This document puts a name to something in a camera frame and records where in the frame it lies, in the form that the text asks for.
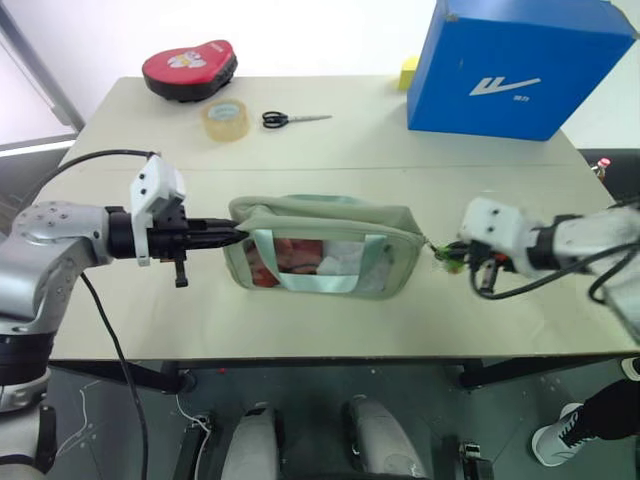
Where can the grey window frame post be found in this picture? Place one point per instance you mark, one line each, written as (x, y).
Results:
(45, 70)

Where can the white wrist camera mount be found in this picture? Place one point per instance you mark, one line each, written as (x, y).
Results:
(155, 180)
(492, 220)

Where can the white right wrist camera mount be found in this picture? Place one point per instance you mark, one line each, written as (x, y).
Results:
(492, 220)

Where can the yellow block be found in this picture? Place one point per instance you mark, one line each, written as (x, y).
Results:
(408, 75)

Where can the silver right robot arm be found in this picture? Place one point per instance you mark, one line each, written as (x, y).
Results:
(595, 235)

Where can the clear packing tape roll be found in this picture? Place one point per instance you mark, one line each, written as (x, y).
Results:
(226, 122)

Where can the red boxing pad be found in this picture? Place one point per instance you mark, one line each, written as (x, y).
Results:
(187, 67)

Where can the red capped bottle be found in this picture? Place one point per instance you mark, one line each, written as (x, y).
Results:
(602, 169)

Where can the black table frame bar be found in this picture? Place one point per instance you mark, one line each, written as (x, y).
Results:
(540, 370)
(125, 372)

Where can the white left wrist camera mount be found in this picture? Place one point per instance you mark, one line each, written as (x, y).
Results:
(155, 180)

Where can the green zip pouch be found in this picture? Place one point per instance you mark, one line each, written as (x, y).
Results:
(320, 215)

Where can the blue cardboard box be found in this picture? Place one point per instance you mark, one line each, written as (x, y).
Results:
(505, 70)

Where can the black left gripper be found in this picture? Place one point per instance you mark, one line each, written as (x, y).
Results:
(170, 239)

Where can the grey rounded robot foot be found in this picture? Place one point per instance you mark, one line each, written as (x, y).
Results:
(382, 440)
(257, 445)

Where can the black trouser leg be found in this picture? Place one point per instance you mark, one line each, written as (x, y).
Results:
(612, 412)

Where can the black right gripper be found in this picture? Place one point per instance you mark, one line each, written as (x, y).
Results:
(487, 262)

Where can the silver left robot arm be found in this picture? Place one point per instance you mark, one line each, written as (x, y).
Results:
(45, 260)

